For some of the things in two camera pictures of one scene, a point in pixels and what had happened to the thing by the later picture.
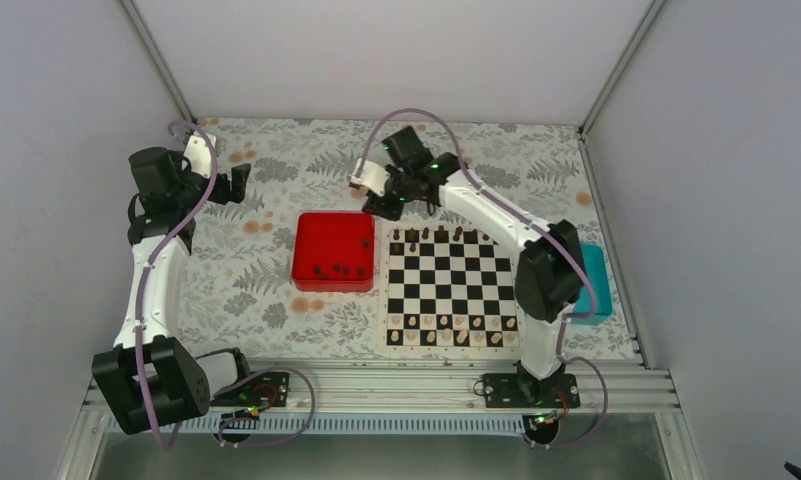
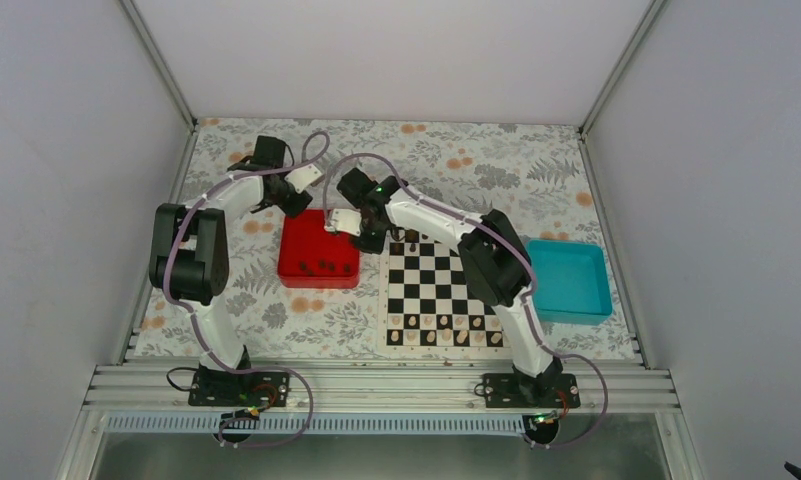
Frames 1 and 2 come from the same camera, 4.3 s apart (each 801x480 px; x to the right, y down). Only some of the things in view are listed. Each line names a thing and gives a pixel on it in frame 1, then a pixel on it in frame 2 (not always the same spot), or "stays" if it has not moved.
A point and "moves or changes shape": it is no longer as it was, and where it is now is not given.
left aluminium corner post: [157, 55] stays
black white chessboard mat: [448, 288] stays
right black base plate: [527, 391] stays
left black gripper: [235, 195] → [294, 209]
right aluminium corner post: [653, 9] stays
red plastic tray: [333, 252] moves or changes shape
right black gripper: [381, 210] → [376, 247]
